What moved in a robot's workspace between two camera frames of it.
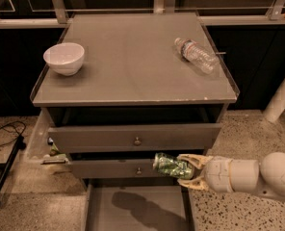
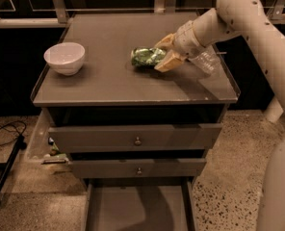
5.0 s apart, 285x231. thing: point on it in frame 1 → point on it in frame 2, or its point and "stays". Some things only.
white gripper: [219, 173] → [185, 40]
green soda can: [172, 166] → [147, 57]
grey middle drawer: [115, 168] stays
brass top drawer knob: [137, 141] stays
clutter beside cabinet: [55, 156] stays
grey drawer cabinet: [120, 88] stays
